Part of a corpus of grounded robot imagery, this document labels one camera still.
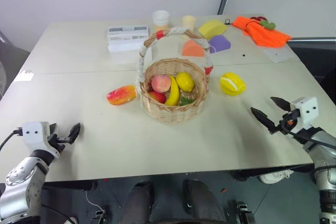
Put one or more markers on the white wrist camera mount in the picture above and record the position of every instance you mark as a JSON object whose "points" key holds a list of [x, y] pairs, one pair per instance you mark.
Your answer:
{"points": [[35, 136], [307, 110]]}

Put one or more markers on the clear plastic cup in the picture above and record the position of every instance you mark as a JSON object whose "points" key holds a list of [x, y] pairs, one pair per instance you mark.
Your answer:
{"points": [[160, 20]]}

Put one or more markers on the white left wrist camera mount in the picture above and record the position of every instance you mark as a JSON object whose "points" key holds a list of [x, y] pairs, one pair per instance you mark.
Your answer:
{"points": [[35, 136]]}

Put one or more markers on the green leaf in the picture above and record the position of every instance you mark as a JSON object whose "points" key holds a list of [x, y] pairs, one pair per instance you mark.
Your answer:
{"points": [[185, 101]]}

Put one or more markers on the white cardboard box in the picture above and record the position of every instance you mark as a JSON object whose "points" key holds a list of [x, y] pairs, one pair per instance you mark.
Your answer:
{"points": [[127, 39]]}

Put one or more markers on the dark rounded shape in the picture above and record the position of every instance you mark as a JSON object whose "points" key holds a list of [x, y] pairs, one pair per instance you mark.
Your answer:
{"points": [[204, 203], [137, 203]]}

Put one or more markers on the yellow banana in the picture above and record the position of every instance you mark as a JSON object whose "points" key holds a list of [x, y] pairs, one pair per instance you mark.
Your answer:
{"points": [[174, 94]]}

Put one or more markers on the red apple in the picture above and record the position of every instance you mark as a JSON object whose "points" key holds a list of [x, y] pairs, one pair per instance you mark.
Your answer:
{"points": [[158, 97]]}

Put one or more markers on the white tape scrap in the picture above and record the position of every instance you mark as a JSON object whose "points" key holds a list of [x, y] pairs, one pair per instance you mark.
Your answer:
{"points": [[25, 75]]}

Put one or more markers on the pink peach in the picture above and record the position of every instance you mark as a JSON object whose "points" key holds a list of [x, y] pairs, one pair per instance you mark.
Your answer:
{"points": [[160, 83]]}

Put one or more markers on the white shoe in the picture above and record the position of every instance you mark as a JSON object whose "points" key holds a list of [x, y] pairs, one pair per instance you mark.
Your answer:
{"points": [[275, 176]]}

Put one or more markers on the yellow starfruit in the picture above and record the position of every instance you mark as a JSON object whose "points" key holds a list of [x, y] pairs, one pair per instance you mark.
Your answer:
{"points": [[232, 83]]}

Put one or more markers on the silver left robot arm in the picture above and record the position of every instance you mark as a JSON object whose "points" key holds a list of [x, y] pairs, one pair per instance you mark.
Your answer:
{"points": [[19, 179]]}

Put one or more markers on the orange cloth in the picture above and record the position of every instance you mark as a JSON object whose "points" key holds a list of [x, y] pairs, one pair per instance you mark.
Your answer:
{"points": [[265, 35]]}

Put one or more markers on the red and yellow mango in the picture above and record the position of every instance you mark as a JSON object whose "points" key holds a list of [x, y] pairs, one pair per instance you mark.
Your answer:
{"points": [[121, 95]]}

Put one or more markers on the green and red toy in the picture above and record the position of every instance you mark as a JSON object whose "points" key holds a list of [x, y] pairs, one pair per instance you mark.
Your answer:
{"points": [[267, 23]]}

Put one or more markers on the cream cylinder cup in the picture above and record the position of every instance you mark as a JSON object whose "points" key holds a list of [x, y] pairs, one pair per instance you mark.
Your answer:
{"points": [[189, 23]]}

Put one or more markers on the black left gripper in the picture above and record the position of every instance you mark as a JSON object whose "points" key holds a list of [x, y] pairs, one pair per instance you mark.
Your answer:
{"points": [[55, 141]]}

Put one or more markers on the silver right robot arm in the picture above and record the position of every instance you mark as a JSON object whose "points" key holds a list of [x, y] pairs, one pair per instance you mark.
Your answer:
{"points": [[324, 161]]}

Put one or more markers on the orange foam block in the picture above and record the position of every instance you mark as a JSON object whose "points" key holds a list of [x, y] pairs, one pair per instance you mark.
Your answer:
{"points": [[193, 48]]}

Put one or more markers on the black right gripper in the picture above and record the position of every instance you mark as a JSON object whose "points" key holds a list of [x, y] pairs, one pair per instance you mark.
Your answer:
{"points": [[290, 121]]}

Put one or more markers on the yellow lemon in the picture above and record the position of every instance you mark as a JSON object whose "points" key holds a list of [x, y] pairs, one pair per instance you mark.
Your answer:
{"points": [[185, 81]]}

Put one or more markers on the purple foam block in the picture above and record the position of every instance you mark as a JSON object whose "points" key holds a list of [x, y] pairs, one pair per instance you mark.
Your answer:
{"points": [[220, 43]]}

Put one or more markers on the yellow foam block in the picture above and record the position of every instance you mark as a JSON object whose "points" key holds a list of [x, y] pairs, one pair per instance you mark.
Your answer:
{"points": [[212, 28]]}

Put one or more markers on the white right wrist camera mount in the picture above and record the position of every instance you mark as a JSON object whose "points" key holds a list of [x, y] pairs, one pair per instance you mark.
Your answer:
{"points": [[307, 110]]}

